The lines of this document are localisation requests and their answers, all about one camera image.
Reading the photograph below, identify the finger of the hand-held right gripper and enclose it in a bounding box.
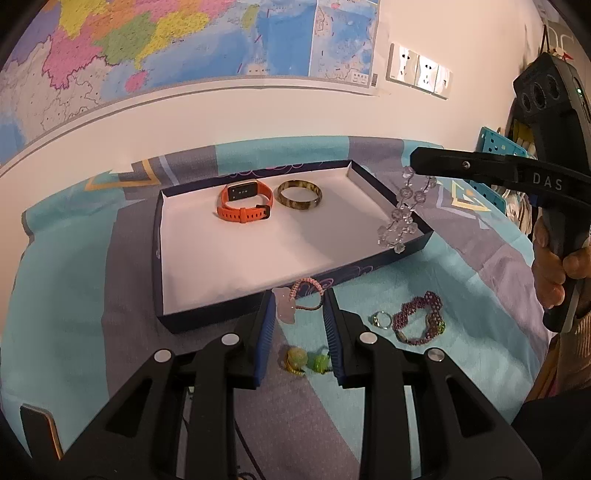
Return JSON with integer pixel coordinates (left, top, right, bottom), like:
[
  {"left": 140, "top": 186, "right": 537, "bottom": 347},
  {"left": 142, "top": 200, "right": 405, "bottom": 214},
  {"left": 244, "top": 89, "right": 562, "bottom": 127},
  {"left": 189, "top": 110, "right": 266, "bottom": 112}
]
[{"left": 409, "top": 147, "right": 536, "bottom": 191}]

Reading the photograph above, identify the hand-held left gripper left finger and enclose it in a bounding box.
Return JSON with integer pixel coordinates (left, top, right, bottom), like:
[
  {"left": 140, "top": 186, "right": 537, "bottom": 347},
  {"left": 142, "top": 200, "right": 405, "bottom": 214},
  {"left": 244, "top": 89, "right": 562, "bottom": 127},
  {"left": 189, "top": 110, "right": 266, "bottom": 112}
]
[{"left": 58, "top": 291, "right": 278, "bottom": 480}]

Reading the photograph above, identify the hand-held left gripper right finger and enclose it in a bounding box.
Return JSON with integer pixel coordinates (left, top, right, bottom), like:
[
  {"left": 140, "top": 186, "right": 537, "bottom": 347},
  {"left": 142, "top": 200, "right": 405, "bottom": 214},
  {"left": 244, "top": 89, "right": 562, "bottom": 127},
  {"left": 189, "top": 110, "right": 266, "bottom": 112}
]
[{"left": 323, "top": 288, "right": 543, "bottom": 480}]

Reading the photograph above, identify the green bead charm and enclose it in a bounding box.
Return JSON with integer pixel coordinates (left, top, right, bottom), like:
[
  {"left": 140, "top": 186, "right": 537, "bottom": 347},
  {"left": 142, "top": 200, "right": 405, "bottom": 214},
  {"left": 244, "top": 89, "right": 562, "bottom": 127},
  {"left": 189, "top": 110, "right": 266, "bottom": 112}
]
[{"left": 308, "top": 350, "right": 332, "bottom": 374}]

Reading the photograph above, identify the yellow-green bead charm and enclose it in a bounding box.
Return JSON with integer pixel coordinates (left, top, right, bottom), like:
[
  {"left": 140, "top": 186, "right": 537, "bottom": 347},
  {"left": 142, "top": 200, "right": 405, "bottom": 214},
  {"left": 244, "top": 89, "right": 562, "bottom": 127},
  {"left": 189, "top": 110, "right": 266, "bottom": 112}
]
[{"left": 279, "top": 347, "right": 308, "bottom": 376}]

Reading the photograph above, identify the pink cord bracelet pale pendant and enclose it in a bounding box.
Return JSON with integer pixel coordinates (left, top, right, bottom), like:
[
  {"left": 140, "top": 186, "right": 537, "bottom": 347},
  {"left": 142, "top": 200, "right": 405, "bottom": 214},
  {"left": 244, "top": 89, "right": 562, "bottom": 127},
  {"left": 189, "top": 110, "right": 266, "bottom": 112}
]
[{"left": 272, "top": 278, "right": 325, "bottom": 325}]

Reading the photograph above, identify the clear crystal bead bracelet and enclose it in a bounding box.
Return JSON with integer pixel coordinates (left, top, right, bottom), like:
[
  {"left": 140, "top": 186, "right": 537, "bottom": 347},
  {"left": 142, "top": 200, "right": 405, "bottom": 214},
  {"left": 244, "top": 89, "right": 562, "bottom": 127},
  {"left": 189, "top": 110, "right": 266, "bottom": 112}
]
[{"left": 376, "top": 166, "right": 437, "bottom": 254}]

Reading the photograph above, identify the navy cardboard box tray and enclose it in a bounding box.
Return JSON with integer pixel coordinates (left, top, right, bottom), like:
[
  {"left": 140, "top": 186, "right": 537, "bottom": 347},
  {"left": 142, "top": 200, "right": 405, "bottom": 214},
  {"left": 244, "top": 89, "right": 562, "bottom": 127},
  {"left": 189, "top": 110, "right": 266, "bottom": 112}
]
[{"left": 152, "top": 159, "right": 435, "bottom": 334}]

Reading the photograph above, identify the purple beaded bracelet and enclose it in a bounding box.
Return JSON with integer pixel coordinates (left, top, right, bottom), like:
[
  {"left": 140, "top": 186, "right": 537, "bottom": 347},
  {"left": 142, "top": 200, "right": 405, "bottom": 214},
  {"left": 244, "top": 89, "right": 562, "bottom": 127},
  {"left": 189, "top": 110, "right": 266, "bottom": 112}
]
[{"left": 392, "top": 292, "right": 448, "bottom": 346}]

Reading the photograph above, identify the person's right forearm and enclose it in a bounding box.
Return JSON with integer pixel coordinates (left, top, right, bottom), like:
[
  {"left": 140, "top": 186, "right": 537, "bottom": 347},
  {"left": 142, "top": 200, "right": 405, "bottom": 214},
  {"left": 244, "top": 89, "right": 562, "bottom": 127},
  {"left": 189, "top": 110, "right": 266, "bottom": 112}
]
[{"left": 551, "top": 311, "right": 591, "bottom": 398}]

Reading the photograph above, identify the person's right hand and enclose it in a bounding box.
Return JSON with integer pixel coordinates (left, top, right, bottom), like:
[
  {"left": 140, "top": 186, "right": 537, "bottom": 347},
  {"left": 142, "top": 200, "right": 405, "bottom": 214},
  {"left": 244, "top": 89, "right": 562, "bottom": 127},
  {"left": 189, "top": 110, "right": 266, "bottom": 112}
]
[{"left": 530, "top": 216, "right": 591, "bottom": 306}]

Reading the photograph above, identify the blue perforated plastic crate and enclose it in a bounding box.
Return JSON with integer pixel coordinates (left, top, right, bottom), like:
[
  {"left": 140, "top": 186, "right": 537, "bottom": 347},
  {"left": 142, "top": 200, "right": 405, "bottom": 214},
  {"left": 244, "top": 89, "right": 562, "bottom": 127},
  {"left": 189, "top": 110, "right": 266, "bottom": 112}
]
[{"left": 473, "top": 127, "right": 539, "bottom": 214}]

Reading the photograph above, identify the orange smart band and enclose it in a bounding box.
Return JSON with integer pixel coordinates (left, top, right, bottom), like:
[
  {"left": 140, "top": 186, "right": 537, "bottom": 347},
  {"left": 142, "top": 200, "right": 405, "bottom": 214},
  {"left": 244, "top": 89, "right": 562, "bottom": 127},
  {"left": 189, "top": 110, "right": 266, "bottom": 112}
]
[{"left": 217, "top": 181, "right": 273, "bottom": 223}]

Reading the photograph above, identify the tortoiseshell bangle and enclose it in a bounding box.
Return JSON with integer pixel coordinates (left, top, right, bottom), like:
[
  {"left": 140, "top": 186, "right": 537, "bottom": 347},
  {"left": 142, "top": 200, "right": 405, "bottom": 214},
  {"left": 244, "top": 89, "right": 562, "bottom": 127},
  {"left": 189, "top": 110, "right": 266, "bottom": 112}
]
[{"left": 276, "top": 180, "right": 323, "bottom": 212}]

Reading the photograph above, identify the dark cloth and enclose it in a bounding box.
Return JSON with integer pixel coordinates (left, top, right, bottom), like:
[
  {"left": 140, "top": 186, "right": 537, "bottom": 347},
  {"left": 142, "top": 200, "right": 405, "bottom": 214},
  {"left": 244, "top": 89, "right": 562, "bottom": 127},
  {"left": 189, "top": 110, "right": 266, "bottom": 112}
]
[{"left": 512, "top": 383, "right": 591, "bottom": 480}]

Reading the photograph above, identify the dark board with orange edge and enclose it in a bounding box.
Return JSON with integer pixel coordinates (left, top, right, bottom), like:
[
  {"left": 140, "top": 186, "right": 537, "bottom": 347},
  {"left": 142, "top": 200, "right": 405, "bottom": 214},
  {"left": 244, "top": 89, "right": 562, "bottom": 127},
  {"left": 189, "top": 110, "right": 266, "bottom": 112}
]
[{"left": 21, "top": 405, "right": 64, "bottom": 462}]

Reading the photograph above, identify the white wall socket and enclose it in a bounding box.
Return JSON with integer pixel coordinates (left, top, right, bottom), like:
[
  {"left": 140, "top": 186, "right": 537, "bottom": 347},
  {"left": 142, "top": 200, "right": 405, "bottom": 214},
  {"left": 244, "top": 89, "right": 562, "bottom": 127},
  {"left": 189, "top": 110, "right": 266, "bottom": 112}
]
[
  {"left": 416, "top": 54, "right": 440, "bottom": 94},
  {"left": 387, "top": 43, "right": 419, "bottom": 86},
  {"left": 434, "top": 65, "right": 454, "bottom": 100}
]

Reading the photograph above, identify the colourful wall map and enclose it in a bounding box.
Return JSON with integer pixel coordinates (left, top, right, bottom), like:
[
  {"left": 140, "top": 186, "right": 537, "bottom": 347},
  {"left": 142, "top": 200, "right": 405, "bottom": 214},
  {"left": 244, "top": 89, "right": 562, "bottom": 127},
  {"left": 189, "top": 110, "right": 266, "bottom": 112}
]
[{"left": 0, "top": 0, "right": 383, "bottom": 168}]

